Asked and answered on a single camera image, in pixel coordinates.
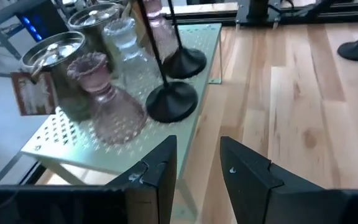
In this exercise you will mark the black diagonal frame strut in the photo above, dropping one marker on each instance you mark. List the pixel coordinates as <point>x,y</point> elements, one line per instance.
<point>314,7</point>

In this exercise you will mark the pink ribbed glass candle holder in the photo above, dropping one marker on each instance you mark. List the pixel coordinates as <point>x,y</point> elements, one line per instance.
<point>113,115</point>
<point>162,34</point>

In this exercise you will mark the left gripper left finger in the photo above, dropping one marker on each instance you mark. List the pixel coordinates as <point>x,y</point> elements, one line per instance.
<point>158,180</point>

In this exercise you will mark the pale green perforated metal shelf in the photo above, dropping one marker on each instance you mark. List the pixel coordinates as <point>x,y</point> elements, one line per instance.
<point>129,152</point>

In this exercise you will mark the tall black metal candlestick holder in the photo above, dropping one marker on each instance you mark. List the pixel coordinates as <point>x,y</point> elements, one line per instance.
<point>356,51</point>
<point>188,62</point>
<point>171,102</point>

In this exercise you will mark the black computer blue light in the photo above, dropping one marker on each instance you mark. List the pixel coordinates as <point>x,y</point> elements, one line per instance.
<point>42,18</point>

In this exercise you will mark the silver tin candle orange label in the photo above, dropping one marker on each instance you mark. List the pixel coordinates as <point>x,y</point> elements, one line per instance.
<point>93,18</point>

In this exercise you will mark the clear ribbed glass candle holder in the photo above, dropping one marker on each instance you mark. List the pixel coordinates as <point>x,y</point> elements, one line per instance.
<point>126,43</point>

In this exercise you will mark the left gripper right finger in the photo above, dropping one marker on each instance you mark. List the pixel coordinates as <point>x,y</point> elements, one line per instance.
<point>247,180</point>

